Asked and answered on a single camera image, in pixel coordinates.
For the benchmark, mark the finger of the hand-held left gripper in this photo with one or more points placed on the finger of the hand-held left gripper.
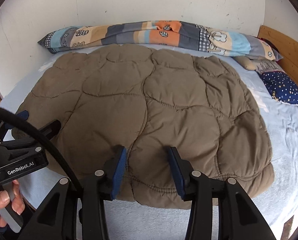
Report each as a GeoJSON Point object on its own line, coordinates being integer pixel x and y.
{"type": "Point", "coordinates": [51, 128]}
{"type": "Point", "coordinates": [23, 115]}

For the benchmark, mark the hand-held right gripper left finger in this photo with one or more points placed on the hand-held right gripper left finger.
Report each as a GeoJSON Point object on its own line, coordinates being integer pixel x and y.
{"type": "Point", "coordinates": [119, 172]}

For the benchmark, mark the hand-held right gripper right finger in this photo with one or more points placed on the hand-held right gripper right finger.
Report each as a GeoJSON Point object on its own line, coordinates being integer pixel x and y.
{"type": "Point", "coordinates": [177, 172]}

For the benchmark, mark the brown quilted puffer jacket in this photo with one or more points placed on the brown quilted puffer jacket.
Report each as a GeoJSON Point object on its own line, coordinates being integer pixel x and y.
{"type": "Point", "coordinates": [151, 92]}

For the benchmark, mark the small beige pillow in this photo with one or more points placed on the small beige pillow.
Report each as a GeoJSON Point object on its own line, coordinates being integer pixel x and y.
{"type": "Point", "coordinates": [248, 63]}

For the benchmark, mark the patchwork cartoon print quilt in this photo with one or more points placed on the patchwork cartoon print quilt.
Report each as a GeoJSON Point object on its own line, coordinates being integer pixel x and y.
{"type": "Point", "coordinates": [144, 33]}

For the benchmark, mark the navy star print pillow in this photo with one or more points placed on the navy star print pillow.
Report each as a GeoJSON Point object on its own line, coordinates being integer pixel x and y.
{"type": "Point", "coordinates": [284, 87]}

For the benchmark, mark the white sketch print pillow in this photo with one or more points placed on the white sketch print pillow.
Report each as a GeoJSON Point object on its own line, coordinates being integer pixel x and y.
{"type": "Point", "coordinates": [266, 67]}

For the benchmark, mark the wooden headboard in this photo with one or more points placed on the wooden headboard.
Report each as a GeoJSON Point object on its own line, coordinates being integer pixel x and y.
{"type": "Point", "coordinates": [289, 47]}

